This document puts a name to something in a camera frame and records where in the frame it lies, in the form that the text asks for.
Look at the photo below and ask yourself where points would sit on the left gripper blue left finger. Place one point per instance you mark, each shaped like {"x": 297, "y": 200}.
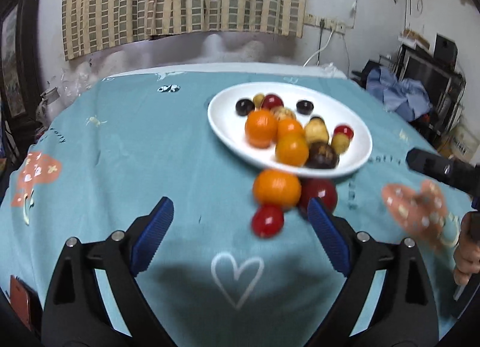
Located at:
{"x": 147, "y": 233}

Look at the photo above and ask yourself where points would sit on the yellow orange fruit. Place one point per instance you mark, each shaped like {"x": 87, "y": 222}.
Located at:
{"x": 292, "y": 150}

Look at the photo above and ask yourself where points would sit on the small red cherry tomato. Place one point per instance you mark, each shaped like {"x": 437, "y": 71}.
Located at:
{"x": 268, "y": 221}

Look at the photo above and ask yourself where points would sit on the white oval plate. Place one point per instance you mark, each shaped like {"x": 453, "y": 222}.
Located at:
{"x": 229, "y": 127}

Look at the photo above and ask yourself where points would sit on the dark framed painting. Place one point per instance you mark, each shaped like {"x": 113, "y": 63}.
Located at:
{"x": 20, "y": 90}

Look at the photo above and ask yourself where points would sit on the cardboard boxes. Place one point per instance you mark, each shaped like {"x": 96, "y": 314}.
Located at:
{"x": 459, "y": 143}

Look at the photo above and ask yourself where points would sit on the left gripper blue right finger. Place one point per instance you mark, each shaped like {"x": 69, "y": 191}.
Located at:
{"x": 333, "y": 237}

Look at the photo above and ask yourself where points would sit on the small green-yellow fruit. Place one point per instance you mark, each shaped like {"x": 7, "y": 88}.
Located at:
{"x": 340, "y": 143}

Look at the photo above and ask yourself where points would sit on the yellow potato-like fruit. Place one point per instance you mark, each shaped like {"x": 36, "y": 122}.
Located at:
{"x": 316, "y": 131}

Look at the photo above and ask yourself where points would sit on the small orange tangerine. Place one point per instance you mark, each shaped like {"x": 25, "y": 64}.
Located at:
{"x": 289, "y": 127}

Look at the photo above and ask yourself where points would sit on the teal patterned tablecloth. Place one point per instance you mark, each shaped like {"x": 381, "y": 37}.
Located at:
{"x": 123, "y": 145}

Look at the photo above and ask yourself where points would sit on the large orange tangerine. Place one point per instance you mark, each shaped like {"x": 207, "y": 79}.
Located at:
{"x": 261, "y": 128}

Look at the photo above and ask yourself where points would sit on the person right hand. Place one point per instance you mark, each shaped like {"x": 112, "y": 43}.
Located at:
{"x": 466, "y": 255}

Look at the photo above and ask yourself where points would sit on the wall power strip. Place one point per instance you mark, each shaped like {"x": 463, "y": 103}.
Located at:
{"x": 326, "y": 23}

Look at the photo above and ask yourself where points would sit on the large dark red plum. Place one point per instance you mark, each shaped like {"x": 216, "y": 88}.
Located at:
{"x": 317, "y": 188}

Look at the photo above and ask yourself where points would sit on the dark wrinkled passion fruit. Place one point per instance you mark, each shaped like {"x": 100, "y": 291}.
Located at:
{"x": 322, "y": 156}

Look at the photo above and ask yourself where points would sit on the blue clothes pile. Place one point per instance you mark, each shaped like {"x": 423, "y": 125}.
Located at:
{"x": 407, "y": 98}

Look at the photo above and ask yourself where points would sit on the small yellow fruit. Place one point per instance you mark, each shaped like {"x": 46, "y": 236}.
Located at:
{"x": 258, "y": 100}

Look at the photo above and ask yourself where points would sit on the black shelf with monitor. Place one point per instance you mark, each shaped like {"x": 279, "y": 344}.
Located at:
{"x": 444, "y": 85}

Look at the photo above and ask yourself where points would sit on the tan round fruit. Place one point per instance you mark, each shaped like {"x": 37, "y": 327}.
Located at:
{"x": 282, "y": 113}

